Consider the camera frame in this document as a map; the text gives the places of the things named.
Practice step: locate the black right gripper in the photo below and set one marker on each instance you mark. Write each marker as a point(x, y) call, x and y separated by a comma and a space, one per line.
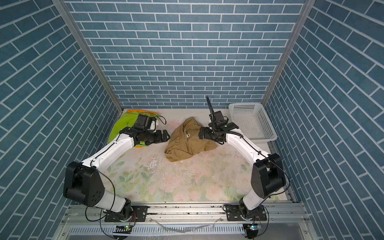
point(206, 132)

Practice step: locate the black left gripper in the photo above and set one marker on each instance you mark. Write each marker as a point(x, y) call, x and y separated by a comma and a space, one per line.
point(158, 138)

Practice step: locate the tan brown shorts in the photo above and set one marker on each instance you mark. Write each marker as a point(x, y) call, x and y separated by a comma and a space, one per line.
point(185, 143)

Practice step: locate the orange shorts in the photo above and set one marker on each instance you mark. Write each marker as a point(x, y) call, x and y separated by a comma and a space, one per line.
point(135, 113)

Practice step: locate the neon green shorts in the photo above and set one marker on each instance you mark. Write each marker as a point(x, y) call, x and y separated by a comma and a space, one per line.
point(119, 131)

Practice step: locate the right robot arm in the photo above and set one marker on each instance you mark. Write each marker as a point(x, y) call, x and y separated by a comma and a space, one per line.
point(268, 175)

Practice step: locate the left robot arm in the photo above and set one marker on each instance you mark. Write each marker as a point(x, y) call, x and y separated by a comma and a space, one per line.
point(83, 183)

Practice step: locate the white plastic laundry basket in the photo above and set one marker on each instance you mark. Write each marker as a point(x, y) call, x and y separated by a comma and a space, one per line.
point(253, 121)

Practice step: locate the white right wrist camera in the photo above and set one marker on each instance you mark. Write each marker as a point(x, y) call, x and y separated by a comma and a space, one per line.
point(221, 123)

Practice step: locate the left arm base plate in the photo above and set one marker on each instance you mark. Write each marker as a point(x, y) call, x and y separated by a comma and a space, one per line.
point(131, 214)

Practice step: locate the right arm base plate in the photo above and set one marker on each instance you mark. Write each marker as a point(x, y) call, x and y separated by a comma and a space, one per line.
point(241, 213)

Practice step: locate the aluminium front rail frame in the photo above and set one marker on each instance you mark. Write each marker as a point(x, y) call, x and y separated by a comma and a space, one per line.
point(285, 221)

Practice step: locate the aluminium corner post right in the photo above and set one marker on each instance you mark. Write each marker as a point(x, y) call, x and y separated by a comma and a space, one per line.
point(303, 16)

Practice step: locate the aluminium corner post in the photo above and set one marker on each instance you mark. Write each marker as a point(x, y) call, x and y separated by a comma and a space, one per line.
point(75, 31)
point(303, 16)

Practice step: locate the aluminium corner post left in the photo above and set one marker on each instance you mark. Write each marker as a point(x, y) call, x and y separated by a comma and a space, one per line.
point(75, 31)

